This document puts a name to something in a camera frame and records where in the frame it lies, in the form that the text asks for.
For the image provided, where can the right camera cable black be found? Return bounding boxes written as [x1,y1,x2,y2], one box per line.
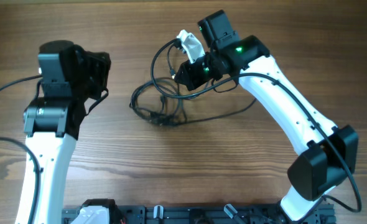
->
[238,57,362,221]

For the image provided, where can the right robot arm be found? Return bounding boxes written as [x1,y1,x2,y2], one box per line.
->
[173,10,358,223]

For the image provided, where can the left camera cable black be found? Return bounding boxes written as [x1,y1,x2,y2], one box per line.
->
[0,79,38,223]

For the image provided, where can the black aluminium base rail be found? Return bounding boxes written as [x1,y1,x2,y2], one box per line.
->
[61,203,337,224]

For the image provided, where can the camera cable black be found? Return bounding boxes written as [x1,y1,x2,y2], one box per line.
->
[0,79,38,223]
[238,57,362,221]

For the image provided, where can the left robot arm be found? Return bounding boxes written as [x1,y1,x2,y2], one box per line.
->
[16,40,111,223]

